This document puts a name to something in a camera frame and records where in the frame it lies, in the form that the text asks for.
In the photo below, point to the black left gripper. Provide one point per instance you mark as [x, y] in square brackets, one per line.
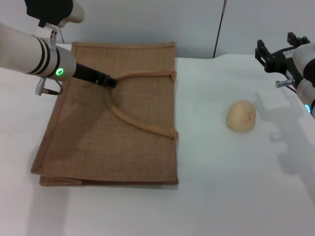
[89, 75]

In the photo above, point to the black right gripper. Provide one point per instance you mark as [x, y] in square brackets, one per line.
[280, 61]

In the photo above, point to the beige potato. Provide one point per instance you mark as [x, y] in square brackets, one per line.
[241, 116]

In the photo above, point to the brown jute handbag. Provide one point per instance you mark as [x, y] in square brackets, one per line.
[142, 152]

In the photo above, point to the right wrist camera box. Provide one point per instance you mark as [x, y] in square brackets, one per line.
[305, 52]

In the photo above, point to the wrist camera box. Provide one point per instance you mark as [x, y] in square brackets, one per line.
[305, 52]
[49, 9]

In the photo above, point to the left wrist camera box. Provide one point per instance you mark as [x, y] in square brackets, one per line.
[49, 9]

